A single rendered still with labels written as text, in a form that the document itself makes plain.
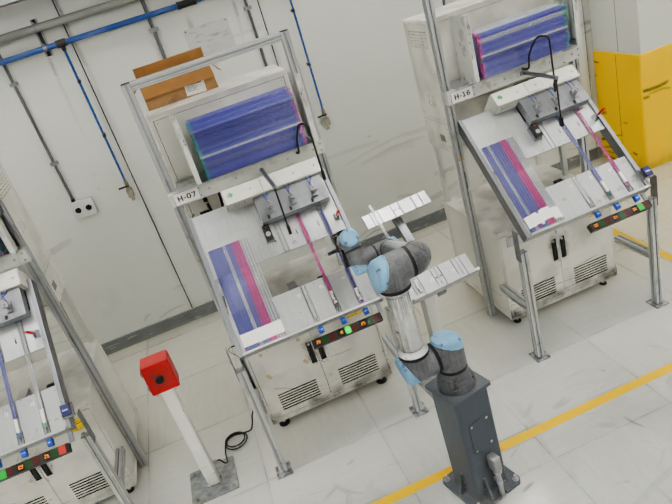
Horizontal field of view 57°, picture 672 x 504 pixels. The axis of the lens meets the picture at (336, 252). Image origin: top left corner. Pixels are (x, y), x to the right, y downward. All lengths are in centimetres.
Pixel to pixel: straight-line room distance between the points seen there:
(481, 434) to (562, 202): 124
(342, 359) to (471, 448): 98
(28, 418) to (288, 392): 122
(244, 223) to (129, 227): 174
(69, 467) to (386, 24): 341
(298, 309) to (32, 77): 242
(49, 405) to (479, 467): 182
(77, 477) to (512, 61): 299
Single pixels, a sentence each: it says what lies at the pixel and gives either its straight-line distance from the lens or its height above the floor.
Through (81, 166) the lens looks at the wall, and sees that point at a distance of 446.
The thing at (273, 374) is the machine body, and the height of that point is 36.
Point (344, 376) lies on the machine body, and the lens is 334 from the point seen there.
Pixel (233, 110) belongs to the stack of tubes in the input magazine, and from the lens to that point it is 289.
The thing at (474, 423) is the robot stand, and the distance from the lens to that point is 254.
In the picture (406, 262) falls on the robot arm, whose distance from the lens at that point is 209.
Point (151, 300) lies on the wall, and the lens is 477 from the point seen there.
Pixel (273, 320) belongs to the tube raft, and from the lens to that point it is 278.
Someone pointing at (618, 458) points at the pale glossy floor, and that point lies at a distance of 293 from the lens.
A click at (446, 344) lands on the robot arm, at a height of 78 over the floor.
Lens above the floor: 214
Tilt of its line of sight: 25 degrees down
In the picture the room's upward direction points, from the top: 18 degrees counter-clockwise
